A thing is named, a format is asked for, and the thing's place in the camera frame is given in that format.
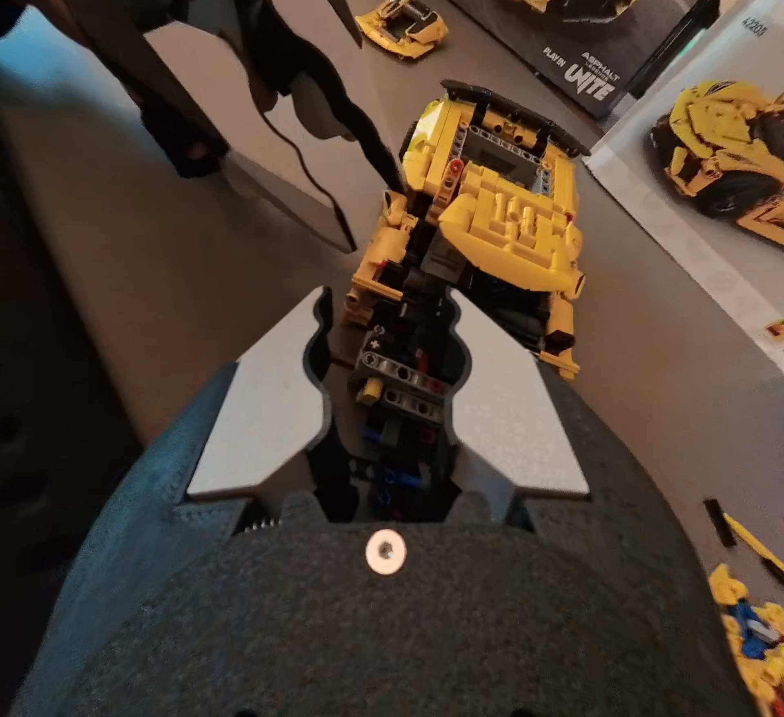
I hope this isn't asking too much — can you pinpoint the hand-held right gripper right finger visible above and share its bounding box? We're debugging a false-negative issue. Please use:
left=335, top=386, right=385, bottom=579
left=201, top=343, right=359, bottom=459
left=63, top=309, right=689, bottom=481
left=443, top=289, right=591, bottom=523

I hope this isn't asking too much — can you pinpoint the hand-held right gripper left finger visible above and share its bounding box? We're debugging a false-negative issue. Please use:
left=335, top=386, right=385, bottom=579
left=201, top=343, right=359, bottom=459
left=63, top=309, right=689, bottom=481
left=185, top=286, right=333, bottom=499

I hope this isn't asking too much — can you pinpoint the grey black brick chassis module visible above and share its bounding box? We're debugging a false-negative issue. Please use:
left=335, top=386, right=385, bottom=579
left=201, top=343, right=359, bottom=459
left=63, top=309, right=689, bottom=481
left=348, top=325, right=468, bottom=522

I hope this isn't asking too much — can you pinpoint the yellow toy brick car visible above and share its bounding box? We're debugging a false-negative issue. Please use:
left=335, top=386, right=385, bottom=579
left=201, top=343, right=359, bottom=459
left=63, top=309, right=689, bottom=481
left=340, top=80, right=592, bottom=381

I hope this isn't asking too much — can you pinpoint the grey desk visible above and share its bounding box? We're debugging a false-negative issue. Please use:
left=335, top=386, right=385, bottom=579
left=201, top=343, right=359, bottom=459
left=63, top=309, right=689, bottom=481
left=0, top=0, right=784, bottom=608

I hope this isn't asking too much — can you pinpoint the yellow brick hood panel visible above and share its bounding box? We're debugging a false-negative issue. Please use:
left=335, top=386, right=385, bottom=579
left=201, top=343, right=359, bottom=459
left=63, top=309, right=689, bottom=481
left=355, top=0, right=448, bottom=60

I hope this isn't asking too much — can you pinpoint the black flat brick piece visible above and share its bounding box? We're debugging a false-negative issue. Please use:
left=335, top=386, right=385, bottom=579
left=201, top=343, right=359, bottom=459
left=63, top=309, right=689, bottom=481
left=703, top=498, right=737, bottom=548

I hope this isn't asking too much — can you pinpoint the white instruction booklet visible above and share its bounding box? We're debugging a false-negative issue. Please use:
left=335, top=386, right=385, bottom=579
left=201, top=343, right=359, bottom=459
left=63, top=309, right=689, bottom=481
left=582, top=0, right=784, bottom=376

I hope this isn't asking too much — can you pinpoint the yellow curved brick piece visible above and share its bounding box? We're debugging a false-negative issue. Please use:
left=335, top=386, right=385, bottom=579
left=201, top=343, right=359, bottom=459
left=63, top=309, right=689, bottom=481
left=723, top=512, right=784, bottom=583

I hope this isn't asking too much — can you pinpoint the yellow loose brick pile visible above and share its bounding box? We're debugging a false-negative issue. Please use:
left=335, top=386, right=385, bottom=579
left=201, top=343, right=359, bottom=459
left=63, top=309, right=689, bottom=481
left=707, top=564, right=784, bottom=717

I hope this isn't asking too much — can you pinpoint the black toy car box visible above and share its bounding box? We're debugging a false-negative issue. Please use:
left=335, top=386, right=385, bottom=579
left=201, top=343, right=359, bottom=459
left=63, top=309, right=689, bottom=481
left=374, top=0, right=760, bottom=121

